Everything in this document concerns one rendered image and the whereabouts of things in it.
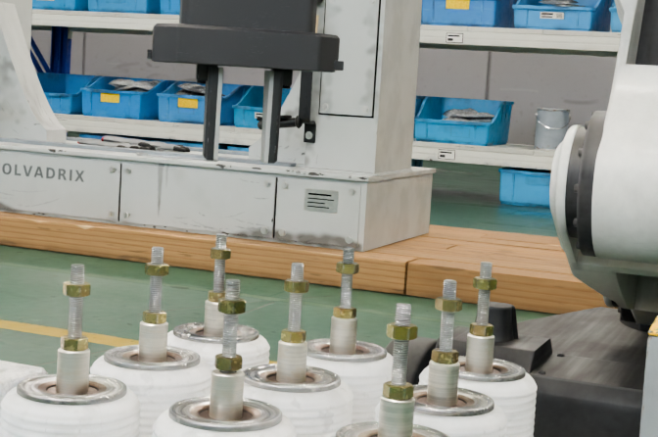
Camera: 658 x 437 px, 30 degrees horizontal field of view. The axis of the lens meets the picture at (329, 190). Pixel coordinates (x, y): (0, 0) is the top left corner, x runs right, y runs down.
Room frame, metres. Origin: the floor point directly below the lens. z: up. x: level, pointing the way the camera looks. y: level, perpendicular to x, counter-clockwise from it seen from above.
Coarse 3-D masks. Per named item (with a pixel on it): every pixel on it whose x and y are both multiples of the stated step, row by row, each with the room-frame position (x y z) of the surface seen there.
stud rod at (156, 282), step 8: (152, 248) 0.95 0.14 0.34; (160, 248) 0.95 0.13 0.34; (152, 256) 0.95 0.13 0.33; (160, 256) 0.95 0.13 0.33; (152, 264) 0.95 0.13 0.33; (160, 264) 0.95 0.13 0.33; (152, 280) 0.95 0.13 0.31; (160, 280) 0.95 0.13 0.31; (152, 288) 0.95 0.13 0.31; (160, 288) 0.95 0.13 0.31; (152, 296) 0.95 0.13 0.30; (160, 296) 0.95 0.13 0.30; (152, 304) 0.95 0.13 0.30; (160, 304) 0.95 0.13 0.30; (152, 312) 0.95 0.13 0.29; (160, 312) 0.95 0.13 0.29
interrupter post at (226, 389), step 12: (216, 372) 0.80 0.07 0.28; (240, 372) 0.80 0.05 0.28; (216, 384) 0.80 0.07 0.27; (228, 384) 0.79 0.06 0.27; (240, 384) 0.80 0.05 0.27; (216, 396) 0.80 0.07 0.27; (228, 396) 0.79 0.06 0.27; (240, 396) 0.80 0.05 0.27; (216, 408) 0.79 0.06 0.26; (228, 408) 0.79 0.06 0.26; (240, 408) 0.80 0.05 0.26
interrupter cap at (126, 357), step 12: (120, 348) 0.97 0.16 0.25; (132, 348) 0.98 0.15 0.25; (168, 348) 0.99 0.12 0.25; (180, 348) 0.98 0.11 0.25; (108, 360) 0.93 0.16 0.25; (120, 360) 0.94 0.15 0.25; (132, 360) 0.95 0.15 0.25; (168, 360) 0.96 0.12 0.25; (180, 360) 0.95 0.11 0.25; (192, 360) 0.95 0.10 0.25
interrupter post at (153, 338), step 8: (144, 328) 0.95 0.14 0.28; (152, 328) 0.94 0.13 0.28; (160, 328) 0.95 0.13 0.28; (144, 336) 0.95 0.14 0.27; (152, 336) 0.94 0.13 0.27; (160, 336) 0.95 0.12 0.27; (144, 344) 0.95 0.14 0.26; (152, 344) 0.94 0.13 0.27; (160, 344) 0.95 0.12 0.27; (144, 352) 0.95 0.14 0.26; (152, 352) 0.94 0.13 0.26; (160, 352) 0.95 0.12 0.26; (144, 360) 0.95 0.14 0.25; (152, 360) 0.94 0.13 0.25; (160, 360) 0.95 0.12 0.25
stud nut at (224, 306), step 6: (222, 300) 0.80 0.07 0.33; (240, 300) 0.80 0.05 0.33; (222, 306) 0.80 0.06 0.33; (228, 306) 0.80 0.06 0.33; (234, 306) 0.79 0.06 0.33; (240, 306) 0.80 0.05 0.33; (222, 312) 0.80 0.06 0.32; (228, 312) 0.80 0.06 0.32; (234, 312) 0.80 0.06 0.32; (240, 312) 0.80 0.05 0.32
